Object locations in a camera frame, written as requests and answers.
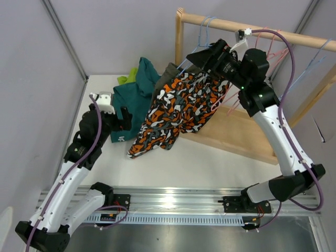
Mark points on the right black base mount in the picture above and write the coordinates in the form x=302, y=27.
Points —
x=241, y=204

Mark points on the lime green shorts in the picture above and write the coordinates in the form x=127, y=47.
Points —
x=130, y=78

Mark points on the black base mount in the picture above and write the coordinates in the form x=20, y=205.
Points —
x=122, y=200
x=241, y=204

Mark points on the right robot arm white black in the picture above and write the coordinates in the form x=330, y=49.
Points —
x=298, y=171

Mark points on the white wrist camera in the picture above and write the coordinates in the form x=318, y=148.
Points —
x=104, y=101
x=241, y=40

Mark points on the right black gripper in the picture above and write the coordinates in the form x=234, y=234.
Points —
x=220, y=50

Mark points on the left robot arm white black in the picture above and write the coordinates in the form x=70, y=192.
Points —
x=53, y=224

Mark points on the slotted cable duct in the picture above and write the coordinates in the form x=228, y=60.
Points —
x=168, y=219

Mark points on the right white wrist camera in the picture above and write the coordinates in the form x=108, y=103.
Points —
x=241, y=40

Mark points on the camouflage patterned shorts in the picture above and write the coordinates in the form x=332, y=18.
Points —
x=183, y=105

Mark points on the aluminium mounting rail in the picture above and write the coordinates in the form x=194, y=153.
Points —
x=198, y=201

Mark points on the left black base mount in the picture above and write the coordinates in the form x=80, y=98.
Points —
x=122, y=200

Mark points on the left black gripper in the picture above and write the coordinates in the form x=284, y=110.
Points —
x=121, y=124

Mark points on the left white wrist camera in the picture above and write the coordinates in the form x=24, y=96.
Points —
x=104, y=101

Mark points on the teal shorts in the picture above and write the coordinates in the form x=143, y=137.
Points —
x=136, y=97

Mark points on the olive grey shorts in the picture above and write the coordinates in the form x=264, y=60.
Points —
x=170, y=72

